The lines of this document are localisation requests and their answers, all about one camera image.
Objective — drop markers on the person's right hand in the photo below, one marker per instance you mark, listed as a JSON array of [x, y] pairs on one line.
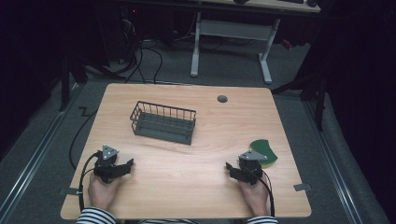
[[256, 199]]

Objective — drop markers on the green scouring pad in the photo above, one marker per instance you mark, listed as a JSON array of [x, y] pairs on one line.
[[267, 151]]

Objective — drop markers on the white-framed background desk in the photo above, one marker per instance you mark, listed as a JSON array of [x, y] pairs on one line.
[[232, 29]]

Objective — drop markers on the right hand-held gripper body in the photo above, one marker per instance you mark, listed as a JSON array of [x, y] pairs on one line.
[[251, 168]]

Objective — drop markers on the person's left hand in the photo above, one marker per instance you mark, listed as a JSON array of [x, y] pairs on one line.
[[101, 191]]

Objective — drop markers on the grey tape strip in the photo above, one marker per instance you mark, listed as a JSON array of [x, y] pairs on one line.
[[302, 187], [71, 191]]

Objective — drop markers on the black metal stand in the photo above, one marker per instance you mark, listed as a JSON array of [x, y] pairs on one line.
[[64, 84], [320, 99]]

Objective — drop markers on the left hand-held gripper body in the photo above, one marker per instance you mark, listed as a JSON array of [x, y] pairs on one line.
[[106, 163]]

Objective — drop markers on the metal floor rail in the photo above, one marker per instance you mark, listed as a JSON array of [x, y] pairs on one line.
[[334, 168], [34, 155]]

